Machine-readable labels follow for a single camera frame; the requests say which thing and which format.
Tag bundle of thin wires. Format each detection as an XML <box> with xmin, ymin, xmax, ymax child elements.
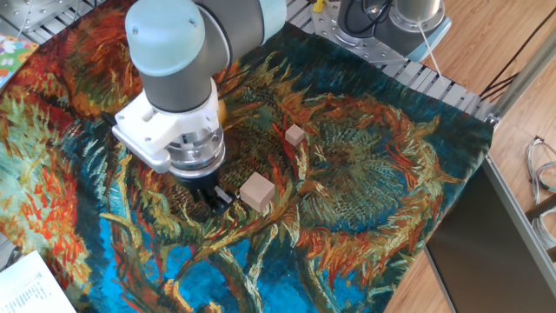
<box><xmin>525</xmin><ymin>135</ymin><xmax>556</xmax><ymax>249</ymax></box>

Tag white printed paper sheet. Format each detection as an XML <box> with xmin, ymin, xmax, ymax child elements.
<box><xmin>0</xmin><ymin>250</ymin><xmax>77</xmax><ymax>313</ymax></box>

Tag dark flat panel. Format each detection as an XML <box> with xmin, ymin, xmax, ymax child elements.
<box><xmin>424</xmin><ymin>156</ymin><xmax>556</xmax><ymax>313</ymax></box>

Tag large wooden cube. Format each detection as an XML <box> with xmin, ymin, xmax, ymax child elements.
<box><xmin>239</xmin><ymin>171</ymin><xmax>276</xmax><ymax>214</ymax></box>

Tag small wooden cube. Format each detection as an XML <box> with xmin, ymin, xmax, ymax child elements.
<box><xmin>284</xmin><ymin>123</ymin><xmax>306</xmax><ymax>148</ymax></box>

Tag golden piggy bank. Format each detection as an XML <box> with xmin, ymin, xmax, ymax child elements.
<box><xmin>215</xmin><ymin>96</ymin><xmax>229</xmax><ymax>127</ymax></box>

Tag colourful floral paper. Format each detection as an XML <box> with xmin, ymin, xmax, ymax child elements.
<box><xmin>0</xmin><ymin>34</ymin><xmax>40</xmax><ymax>90</ymax></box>

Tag sunflower painting cloth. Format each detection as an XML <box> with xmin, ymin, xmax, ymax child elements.
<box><xmin>0</xmin><ymin>0</ymin><xmax>494</xmax><ymax>313</ymax></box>

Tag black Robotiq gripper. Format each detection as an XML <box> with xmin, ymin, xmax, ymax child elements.
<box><xmin>182</xmin><ymin>168</ymin><xmax>238</xmax><ymax>212</ymax></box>

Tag black floor cables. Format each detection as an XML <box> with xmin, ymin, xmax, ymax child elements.
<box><xmin>480</xmin><ymin>8</ymin><xmax>556</xmax><ymax>103</ymax></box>

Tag white zip tie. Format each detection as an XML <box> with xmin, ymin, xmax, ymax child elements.
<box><xmin>416</xmin><ymin>21</ymin><xmax>444</xmax><ymax>78</ymax></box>

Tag perforated aluminium plate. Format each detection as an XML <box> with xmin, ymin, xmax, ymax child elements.
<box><xmin>0</xmin><ymin>0</ymin><xmax>75</xmax><ymax>34</ymax></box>

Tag aluminium frame rail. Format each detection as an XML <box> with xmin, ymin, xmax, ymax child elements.
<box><xmin>481</xmin><ymin>154</ymin><xmax>556</xmax><ymax>279</ymax></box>

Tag aluminium frame post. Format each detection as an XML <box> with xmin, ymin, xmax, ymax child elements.
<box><xmin>488</xmin><ymin>25</ymin><xmax>556</xmax><ymax>127</ymax></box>

